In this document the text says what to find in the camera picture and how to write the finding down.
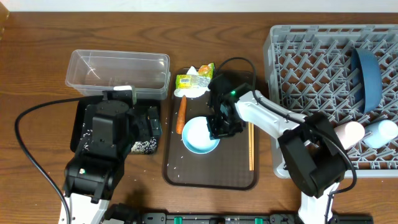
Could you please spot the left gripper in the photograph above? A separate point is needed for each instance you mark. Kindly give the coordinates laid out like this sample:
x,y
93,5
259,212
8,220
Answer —
x,y
145,120

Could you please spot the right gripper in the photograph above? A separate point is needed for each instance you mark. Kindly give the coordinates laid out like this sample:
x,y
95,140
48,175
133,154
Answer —
x,y
217,132

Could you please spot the light blue rice bowl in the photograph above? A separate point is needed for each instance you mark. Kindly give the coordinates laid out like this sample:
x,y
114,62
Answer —
x,y
196,136

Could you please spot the orange carrot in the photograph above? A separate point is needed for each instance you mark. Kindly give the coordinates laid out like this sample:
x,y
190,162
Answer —
x,y
181,115

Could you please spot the white napkin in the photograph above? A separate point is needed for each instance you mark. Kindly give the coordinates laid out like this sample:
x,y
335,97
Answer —
x,y
190,93

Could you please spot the orange snack wrapper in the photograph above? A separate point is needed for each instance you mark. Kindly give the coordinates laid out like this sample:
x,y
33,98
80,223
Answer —
x,y
206,71

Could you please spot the green snack wrapper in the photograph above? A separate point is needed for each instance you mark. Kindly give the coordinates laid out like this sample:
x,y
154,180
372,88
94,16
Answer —
x,y
191,81

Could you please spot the small pink cup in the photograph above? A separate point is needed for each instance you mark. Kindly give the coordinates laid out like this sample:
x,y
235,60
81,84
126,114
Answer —
x,y
350,133

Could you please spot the dark blue plate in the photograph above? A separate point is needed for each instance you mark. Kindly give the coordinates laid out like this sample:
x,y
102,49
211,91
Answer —
x,y
365,67

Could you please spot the small blue cup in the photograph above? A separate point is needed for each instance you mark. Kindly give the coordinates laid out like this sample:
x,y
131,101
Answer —
x,y
382,132

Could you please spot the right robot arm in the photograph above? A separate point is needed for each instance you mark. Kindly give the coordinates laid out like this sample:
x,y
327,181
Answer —
x,y
314,155

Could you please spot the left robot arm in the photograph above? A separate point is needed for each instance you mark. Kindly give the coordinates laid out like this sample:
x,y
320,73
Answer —
x,y
90,180

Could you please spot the black waste tray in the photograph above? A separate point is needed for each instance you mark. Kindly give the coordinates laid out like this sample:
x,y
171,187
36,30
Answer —
x,y
117,121

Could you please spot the grey dishwasher rack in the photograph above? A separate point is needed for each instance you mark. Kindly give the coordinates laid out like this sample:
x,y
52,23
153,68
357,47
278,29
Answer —
x,y
308,69

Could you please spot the cooked white rice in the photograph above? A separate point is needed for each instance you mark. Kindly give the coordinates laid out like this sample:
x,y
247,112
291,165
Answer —
x,y
83,129

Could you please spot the brown serving tray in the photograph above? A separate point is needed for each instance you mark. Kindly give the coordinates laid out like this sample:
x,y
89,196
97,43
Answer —
x,y
226,167

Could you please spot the clear plastic bin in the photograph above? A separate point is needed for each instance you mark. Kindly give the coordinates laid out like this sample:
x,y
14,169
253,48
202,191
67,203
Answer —
x,y
93,71

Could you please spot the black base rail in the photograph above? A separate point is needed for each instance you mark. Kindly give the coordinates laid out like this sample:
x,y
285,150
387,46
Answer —
x,y
161,218

